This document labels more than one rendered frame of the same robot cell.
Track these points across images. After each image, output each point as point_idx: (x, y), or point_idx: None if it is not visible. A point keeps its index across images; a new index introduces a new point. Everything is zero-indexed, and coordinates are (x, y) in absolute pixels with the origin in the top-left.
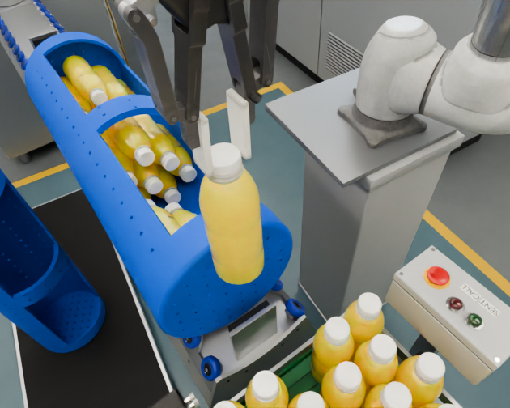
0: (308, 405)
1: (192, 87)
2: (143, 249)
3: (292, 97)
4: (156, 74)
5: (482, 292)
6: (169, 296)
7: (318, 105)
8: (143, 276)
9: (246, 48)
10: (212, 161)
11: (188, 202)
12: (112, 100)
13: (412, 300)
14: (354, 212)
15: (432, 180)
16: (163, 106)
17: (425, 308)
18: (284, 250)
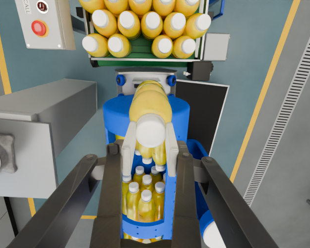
0: (154, 21)
1: (188, 177)
2: (181, 140)
3: (37, 195)
4: (241, 202)
5: (19, 0)
6: (183, 109)
7: (25, 181)
8: (186, 128)
9: (104, 194)
10: (162, 132)
11: (133, 163)
12: (146, 237)
13: (64, 31)
14: (51, 112)
15: None
16: (223, 171)
17: (60, 21)
18: (110, 102)
